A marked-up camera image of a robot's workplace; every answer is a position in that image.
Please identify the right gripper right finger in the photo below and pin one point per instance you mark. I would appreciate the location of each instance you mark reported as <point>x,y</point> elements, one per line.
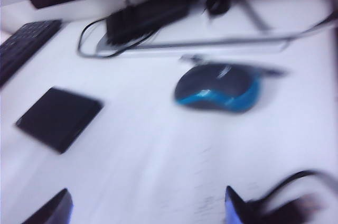
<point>235,213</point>

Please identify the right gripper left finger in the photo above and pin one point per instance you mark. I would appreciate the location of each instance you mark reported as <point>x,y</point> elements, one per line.
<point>52,213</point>

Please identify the black portable hard drive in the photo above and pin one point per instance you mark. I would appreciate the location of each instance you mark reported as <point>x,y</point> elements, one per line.
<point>58,118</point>

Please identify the blue and black mouse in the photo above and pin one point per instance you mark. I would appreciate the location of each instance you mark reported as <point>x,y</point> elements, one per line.
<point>211,86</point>

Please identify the black keyboard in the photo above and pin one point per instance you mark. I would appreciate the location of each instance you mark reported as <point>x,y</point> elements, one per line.
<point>21,41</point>

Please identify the black power adapter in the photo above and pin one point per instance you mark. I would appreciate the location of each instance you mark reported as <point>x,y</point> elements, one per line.
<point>142,20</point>

